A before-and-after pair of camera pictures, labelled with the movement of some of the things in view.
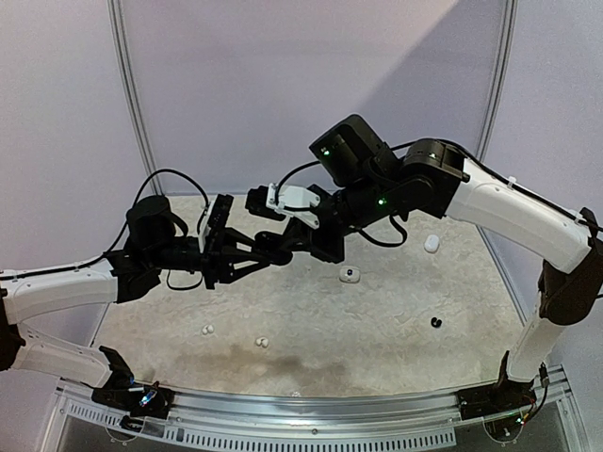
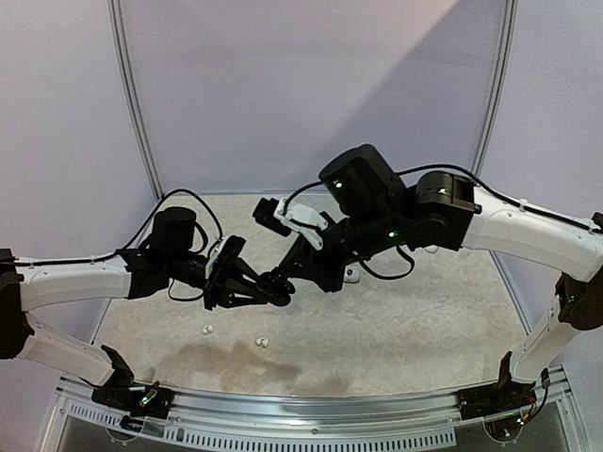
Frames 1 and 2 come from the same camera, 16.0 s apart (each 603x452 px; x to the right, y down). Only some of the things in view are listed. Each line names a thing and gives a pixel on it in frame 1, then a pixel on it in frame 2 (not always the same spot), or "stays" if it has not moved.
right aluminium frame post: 501,79 stays
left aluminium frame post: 130,85 stays
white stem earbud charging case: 350,274 stays
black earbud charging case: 272,248 → 275,288
